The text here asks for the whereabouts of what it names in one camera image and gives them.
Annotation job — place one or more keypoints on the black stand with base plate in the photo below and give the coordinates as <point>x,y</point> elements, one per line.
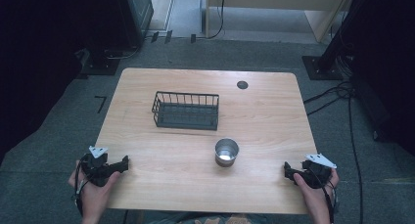
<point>326,66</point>

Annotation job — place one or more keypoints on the small black floor strip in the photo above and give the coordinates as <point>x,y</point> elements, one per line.
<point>168,36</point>
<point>155,36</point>

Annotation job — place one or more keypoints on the metal cup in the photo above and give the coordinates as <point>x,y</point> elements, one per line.
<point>226,154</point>

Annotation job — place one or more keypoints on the dark equipment cabinet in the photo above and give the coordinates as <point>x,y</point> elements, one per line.
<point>135,15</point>

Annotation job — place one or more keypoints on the black round table grommet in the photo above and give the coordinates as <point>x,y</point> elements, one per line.
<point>242,84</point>

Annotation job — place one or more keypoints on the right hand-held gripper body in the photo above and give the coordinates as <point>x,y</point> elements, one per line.
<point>314,176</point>

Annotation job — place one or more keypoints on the person's left hand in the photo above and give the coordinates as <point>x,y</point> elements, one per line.
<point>93,198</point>

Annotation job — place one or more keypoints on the black stand base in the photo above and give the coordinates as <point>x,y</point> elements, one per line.
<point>99,66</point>

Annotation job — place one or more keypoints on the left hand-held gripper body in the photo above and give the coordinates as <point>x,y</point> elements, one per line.
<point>98,171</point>

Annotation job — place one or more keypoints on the person's right hand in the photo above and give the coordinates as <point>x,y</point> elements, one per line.
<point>318,199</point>

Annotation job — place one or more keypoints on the person's patterned clothing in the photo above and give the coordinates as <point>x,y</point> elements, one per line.
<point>215,219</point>

